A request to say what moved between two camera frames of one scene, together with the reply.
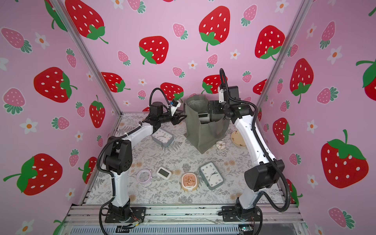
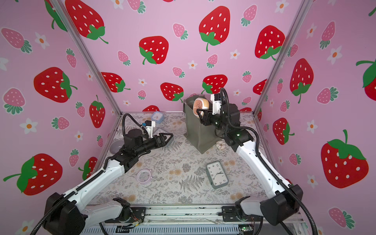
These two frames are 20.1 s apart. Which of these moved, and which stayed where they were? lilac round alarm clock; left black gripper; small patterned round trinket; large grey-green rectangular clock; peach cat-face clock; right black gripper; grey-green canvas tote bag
Moved: left black gripper; large grey-green rectangular clock; right black gripper; peach cat-face clock
Stayed: grey-green canvas tote bag; small patterned round trinket; lilac round alarm clock
